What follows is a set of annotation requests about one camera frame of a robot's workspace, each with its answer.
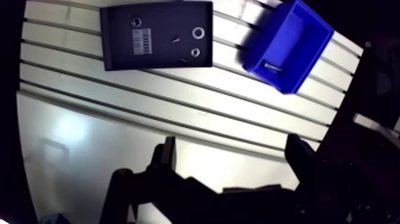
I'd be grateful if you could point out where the blue bin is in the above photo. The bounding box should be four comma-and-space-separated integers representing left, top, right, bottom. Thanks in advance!
242, 0, 335, 95

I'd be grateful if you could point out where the dark blue-grey tray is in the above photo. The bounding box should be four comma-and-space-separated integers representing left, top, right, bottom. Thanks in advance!
99, 1, 214, 71

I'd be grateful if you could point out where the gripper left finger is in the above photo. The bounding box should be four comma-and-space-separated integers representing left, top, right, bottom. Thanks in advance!
99, 136, 220, 224

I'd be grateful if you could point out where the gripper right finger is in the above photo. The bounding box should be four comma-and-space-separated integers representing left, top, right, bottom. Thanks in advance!
281, 133, 395, 224

